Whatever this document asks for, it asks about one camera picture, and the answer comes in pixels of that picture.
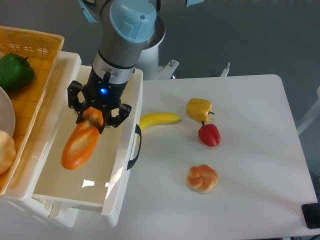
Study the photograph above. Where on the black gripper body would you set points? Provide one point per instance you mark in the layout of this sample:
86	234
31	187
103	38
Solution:
100	91

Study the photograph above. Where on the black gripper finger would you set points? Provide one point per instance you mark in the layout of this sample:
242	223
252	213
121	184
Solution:
80	111
106	113

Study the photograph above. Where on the long orange bread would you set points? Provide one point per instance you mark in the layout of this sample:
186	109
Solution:
82	142

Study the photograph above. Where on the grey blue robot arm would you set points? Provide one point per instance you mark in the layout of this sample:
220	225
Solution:
127	27

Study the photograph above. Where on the white open upper drawer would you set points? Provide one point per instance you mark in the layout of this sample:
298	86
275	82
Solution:
100	184

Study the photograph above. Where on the round bread in basket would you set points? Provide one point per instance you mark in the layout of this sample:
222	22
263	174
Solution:
7	151

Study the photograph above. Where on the white drawer cabinet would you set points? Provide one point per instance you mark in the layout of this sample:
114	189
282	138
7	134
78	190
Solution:
17	196

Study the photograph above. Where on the knotted round bread roll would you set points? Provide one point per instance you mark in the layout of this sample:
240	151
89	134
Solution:
202	178

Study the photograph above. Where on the yellow banana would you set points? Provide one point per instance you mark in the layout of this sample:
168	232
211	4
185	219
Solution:
158	118

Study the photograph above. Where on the yellow woven basket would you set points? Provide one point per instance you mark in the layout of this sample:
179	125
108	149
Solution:
42	50

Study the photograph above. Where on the white plate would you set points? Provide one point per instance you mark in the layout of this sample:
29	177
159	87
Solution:
7	114

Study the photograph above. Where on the green bell pepper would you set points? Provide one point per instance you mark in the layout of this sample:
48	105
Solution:
15	72

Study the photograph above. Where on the yellow bell pepper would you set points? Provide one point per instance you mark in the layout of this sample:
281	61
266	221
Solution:
199	109

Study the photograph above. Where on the red bell pepper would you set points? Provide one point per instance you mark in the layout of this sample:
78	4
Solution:
209	134

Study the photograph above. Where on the black device at edge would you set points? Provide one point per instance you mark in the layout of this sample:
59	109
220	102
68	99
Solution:
311	214

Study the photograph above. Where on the black drawer handle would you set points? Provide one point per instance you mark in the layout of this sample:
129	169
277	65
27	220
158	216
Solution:
136	147

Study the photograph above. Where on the white frame at right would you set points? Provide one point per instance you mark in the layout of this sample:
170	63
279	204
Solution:
310	115

